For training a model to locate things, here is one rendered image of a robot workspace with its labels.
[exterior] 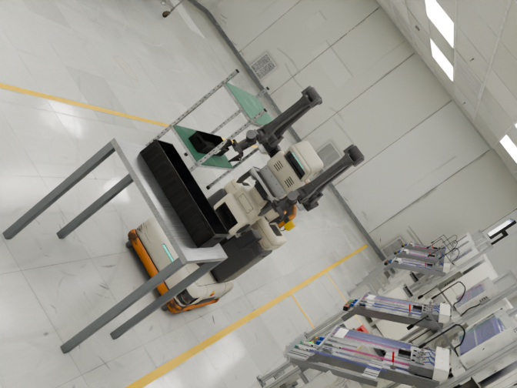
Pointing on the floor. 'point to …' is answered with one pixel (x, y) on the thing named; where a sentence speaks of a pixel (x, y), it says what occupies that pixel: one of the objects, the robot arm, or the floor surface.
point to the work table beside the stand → (172, 222)
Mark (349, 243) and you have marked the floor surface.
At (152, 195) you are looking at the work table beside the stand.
